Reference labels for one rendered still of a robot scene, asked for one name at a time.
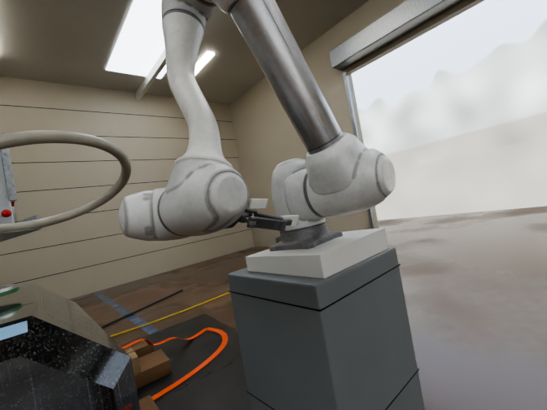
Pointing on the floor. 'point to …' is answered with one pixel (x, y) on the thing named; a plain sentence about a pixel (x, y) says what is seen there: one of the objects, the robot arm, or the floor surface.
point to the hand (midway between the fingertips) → (278, 211)
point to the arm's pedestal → (327, 338)
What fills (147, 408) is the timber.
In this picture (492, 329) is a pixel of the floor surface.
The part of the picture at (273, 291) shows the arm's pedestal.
